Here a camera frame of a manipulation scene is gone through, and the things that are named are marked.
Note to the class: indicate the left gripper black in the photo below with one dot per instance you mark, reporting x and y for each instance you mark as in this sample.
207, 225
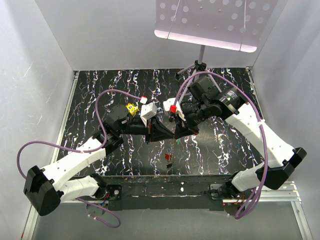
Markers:
155, 131

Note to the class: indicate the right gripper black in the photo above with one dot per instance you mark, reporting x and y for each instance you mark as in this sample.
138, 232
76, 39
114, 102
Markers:
180, 130

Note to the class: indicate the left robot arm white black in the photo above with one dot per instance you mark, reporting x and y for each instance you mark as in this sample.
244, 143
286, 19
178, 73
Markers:
47, 187

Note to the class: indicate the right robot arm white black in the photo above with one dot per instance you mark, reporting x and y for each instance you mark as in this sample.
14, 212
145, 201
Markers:
232, 106

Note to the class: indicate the yellow owl number block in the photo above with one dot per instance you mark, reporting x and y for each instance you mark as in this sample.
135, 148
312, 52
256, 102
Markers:
132, 109

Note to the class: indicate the lilac music stand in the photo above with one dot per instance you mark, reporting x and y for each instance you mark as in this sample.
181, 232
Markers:
236, 25

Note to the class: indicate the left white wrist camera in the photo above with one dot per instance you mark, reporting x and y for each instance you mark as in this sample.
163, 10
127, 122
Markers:
147, 112

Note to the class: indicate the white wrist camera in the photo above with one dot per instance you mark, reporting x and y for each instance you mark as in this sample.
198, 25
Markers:
173, 110
147, 112

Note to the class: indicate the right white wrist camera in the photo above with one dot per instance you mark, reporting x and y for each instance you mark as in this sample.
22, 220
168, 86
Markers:
173, 110

